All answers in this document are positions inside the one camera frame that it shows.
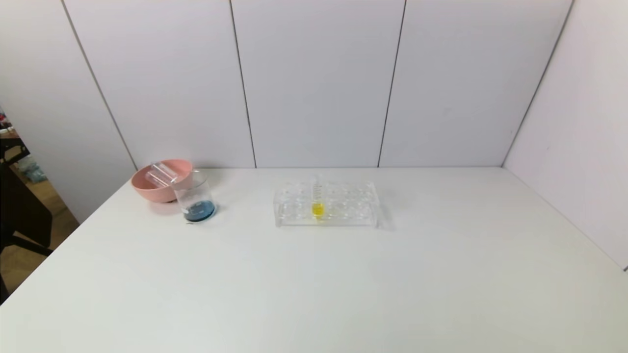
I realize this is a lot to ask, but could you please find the test tube with blue pigment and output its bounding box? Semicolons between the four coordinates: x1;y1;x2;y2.
153;161;179;182

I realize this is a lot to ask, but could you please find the clear acrylic test tube rack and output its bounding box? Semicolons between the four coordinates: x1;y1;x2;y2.
273;179;381;229

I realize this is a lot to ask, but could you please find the clear plastic beaker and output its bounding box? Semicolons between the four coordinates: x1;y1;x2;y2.
170;170;217;225

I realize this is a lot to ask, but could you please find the test tube with red pigment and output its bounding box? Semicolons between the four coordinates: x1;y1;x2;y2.
146;170;172;189

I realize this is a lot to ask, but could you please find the pink plastic bowl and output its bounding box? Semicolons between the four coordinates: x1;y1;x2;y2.
131;159;193;203

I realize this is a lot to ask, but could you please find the test tube with yellow pigment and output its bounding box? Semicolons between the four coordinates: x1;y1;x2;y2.
311;174;326;222

